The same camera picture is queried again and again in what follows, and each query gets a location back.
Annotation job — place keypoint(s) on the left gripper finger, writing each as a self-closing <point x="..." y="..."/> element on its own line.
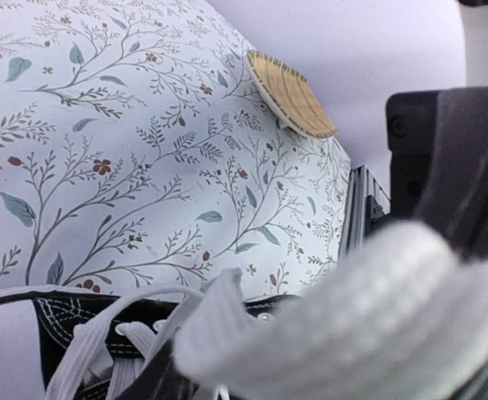
<point x="439" y="163"/>

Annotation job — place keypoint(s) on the front aluminium rail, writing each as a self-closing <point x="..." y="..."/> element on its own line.
<point x="366" y="209"/>

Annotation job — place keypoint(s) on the woven bamboo tray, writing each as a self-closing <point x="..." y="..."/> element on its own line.
<point x="287" y="93"/>

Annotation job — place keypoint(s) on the floral patterned table mat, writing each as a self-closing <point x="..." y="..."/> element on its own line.
<point x="135" y="149"/>

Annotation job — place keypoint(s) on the black canvas sneaker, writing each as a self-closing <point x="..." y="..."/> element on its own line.
<point x="403" y="317"/>

